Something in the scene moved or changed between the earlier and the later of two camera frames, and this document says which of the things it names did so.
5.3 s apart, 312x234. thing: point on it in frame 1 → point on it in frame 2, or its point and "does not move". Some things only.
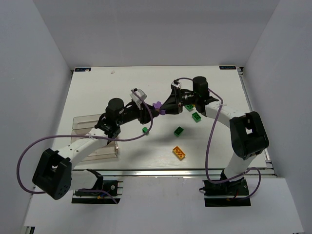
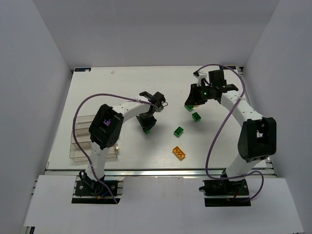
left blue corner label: x=82 y=69 does not move
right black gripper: x=177 y=102 → x=193 y=92
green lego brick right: x=196 y=117 does not move
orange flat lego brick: x=178 y=152 does not move
